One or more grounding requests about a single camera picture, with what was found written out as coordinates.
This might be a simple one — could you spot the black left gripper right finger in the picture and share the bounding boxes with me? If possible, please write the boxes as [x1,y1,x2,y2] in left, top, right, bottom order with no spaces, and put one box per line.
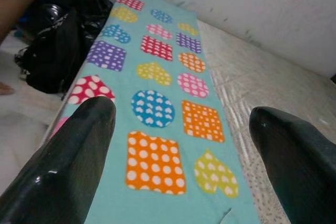
[248,106,336,224]

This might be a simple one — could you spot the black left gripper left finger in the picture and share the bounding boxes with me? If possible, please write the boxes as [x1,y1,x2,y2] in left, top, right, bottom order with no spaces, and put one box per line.
[0,96,117,224]

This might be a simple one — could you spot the white quilted mattress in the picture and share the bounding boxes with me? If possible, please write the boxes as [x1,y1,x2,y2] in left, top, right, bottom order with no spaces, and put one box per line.
[196,20,336,224]

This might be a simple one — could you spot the teal blanket colourful patches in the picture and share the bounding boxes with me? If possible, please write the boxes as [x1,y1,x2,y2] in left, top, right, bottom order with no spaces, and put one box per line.
[47,0,261,224]

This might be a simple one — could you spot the black plastic bag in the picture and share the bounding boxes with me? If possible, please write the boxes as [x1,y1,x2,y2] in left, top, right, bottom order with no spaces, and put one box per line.
[14,0,114,95]

